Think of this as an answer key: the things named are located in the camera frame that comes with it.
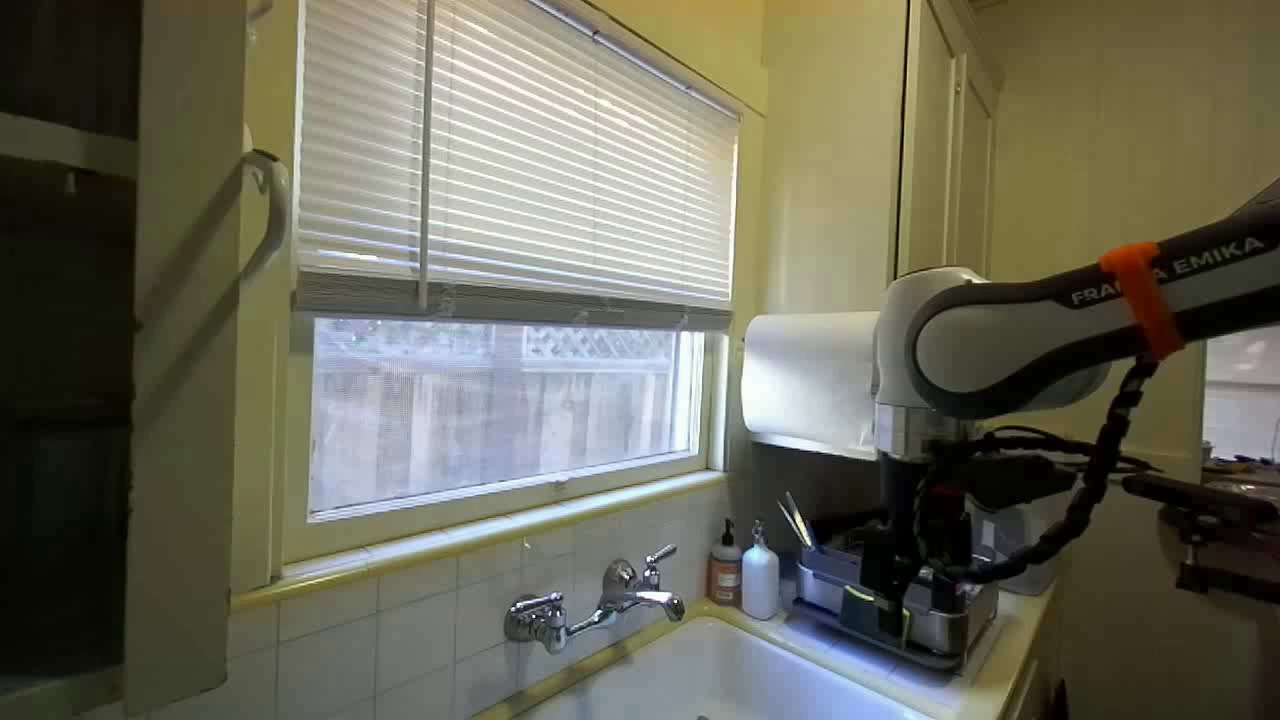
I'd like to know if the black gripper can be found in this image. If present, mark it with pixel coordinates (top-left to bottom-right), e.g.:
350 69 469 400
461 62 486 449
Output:
873 454 977 608

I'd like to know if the clear plastic storage container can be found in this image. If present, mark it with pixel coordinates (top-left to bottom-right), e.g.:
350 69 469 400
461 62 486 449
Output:
969 501 1071 595

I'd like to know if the yellow green sponge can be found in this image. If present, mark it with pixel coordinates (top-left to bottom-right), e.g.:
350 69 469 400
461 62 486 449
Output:
841 584 917 646

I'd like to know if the metal dish rack caddy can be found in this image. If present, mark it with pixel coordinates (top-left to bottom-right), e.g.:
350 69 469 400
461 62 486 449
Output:
793 531 1005 671

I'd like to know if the silver kitchen utensil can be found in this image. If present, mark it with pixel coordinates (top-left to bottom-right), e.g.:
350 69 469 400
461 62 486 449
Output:
778 486 821 550

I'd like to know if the white pump soap bottle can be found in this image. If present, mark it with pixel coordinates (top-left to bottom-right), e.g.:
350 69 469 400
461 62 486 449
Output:
736 519 784 623

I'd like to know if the white paper towel roll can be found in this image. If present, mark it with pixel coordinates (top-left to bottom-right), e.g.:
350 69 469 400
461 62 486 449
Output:
739 307 890 464

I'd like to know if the brown pump soap bottle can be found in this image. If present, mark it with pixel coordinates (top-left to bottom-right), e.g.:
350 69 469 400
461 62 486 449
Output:
706 514 746 613

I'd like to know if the white ceramic sink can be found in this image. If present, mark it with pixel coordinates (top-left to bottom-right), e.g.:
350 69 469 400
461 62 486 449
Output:
514 613 936 720

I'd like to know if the white window blind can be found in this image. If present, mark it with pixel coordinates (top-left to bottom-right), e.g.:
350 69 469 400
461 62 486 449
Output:
294 0 746 336

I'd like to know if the cream cabinet with open shelf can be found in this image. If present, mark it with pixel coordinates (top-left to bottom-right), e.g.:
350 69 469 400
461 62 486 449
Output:
0 0 251 720

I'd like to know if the black braided cable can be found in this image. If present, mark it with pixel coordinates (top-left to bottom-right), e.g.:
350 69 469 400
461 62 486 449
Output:
969 355 1167 593

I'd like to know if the black stereo camera on mount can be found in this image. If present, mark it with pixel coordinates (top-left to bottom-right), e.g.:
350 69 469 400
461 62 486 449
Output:
1115 454 1280 608

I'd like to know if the chrome wall faucet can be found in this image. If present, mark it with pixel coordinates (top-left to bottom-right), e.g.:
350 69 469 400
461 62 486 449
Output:
501 539 693 655

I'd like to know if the orange cable strap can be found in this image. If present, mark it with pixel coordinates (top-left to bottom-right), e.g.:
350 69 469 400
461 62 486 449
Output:
1099 241 1189 365

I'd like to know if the window with white frame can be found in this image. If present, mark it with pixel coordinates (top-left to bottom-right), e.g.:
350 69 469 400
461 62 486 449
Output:
282 311 733 539

